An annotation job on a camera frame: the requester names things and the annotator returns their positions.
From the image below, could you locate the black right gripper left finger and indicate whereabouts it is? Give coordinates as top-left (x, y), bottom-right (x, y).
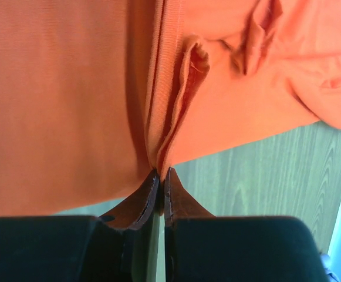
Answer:
top-left (0, 171), bottom-right (160, 281)

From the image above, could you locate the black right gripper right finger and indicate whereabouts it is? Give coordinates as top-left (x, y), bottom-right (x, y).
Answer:
top-left (164, 169), bottom-right (325, 281)

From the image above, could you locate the orange t shirt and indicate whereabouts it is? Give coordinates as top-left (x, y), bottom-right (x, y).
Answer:
top-left (0, 1), bottom-right (341, 216)

